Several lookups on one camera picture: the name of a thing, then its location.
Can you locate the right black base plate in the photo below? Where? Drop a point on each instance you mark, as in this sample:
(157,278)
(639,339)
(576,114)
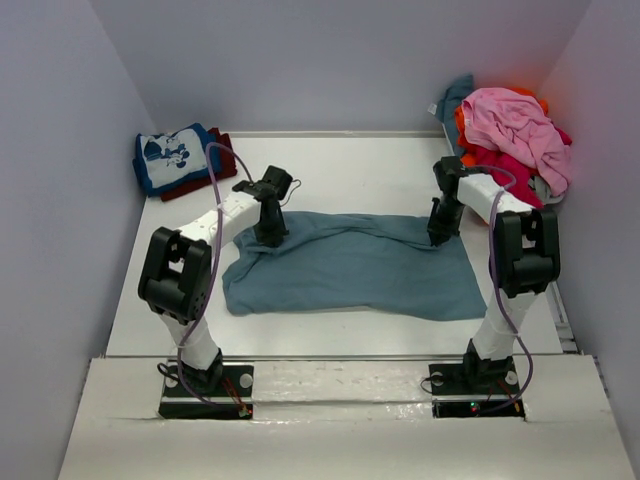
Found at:
(456,397)

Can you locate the grey-blue t shirt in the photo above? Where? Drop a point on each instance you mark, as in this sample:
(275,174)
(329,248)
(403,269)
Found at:
(348,261)

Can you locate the grey white t shirt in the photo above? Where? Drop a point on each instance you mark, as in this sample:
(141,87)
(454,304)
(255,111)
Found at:
(543,192)

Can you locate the folded blue mickey t shirt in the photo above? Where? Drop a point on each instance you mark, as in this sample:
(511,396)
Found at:
(165,161)

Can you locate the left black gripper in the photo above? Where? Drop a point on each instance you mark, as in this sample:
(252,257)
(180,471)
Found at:
(267,239)

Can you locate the magenta t shirt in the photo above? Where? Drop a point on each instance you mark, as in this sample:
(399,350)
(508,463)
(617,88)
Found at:
(511,173)

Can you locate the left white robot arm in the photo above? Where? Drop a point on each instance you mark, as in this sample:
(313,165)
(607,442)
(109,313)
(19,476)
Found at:
(180,268)

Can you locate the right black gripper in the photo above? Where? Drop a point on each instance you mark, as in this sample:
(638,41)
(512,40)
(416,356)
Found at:
(439,231)

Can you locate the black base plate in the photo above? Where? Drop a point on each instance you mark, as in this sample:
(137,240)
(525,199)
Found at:
(231,399)
(456,397)

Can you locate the pink t shirt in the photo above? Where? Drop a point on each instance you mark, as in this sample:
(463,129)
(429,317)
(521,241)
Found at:
(501,119)

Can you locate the teal t shirt in pile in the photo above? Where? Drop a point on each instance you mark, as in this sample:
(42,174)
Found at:
(446,106)

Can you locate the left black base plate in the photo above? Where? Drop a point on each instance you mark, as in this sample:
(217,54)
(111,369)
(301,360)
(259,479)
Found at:
(231,399)

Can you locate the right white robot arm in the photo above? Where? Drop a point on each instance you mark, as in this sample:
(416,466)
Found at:
(524,259)

